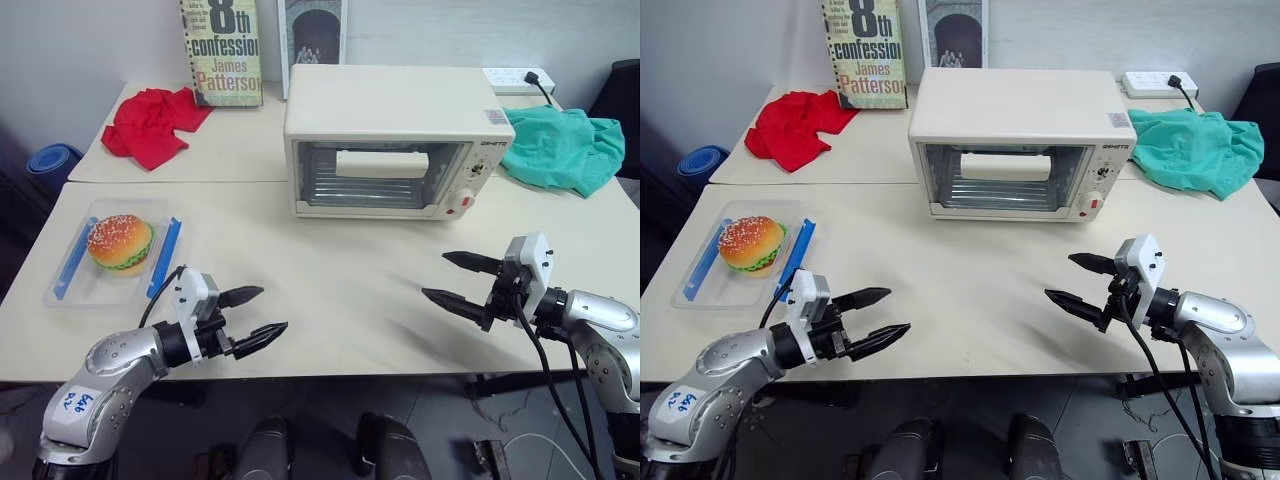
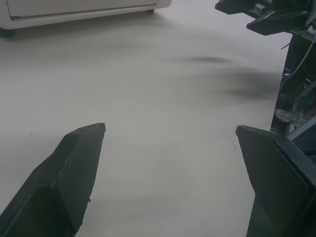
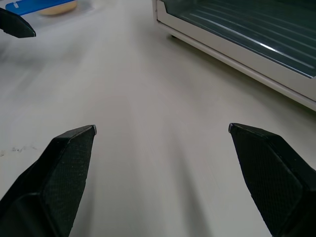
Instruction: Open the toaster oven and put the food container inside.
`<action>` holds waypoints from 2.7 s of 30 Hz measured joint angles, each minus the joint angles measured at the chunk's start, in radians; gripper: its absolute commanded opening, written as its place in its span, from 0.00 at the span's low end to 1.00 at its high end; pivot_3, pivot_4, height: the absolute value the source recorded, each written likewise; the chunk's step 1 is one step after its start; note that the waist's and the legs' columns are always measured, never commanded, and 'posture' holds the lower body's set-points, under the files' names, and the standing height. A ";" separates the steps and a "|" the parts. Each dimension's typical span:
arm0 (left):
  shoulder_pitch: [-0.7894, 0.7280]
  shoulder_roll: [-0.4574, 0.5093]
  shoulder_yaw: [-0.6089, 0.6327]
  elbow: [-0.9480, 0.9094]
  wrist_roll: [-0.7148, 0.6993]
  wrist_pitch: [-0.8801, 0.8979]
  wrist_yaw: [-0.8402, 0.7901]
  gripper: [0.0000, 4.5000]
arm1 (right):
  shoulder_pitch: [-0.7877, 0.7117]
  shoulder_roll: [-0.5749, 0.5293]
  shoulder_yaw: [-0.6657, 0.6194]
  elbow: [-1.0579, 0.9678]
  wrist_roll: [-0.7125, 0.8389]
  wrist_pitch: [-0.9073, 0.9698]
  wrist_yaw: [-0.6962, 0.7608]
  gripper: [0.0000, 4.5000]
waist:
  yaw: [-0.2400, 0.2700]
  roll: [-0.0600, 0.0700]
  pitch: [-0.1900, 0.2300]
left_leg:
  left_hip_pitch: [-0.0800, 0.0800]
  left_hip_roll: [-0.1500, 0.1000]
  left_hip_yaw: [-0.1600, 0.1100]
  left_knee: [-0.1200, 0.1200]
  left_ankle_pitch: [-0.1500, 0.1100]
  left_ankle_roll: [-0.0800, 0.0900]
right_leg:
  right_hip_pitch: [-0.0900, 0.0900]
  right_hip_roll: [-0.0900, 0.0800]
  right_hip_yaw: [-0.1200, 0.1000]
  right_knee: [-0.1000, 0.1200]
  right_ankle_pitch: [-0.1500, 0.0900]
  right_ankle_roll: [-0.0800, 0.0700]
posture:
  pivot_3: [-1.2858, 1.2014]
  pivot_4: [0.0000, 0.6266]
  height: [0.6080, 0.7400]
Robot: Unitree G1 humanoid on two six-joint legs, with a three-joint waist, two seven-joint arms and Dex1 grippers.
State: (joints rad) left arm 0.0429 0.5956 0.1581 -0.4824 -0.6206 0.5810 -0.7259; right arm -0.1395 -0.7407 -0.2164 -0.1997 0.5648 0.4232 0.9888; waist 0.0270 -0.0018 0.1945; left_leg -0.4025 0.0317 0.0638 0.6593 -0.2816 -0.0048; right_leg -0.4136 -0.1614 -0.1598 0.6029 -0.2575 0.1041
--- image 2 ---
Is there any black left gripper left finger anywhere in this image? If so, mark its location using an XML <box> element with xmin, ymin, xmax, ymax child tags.
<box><xmin>0</xmin><ymin>122</ymin><xmax>107</xmax><ymax>237</ymax></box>

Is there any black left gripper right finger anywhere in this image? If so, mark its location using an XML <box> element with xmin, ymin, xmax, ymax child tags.
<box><xmin>235</xmin><ymin>124</ymin><xmax>316</xmax><ymax>237</ymax></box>

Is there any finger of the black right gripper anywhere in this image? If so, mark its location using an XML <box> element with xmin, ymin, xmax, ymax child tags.
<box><xmin>215</xmin><ymin>0</ymin><xmax>266</xmax><ymax>16</ymax></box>
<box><xmin>246</xmin><ymin>9</ymin><xmax>310</xmax><ymax>32</ymax></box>

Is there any white appliance with feet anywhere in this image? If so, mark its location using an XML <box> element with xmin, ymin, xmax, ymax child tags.
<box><xmin>0</xmin><ymin>0</ymin><xmax>173</xmax><ymax>38</ymax></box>

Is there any thin white cable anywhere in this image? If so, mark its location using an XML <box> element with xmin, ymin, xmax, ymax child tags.
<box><xmin>280</xmin><ymin>37</ymin><xmax>316</xmax><ymax>86</ymax></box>

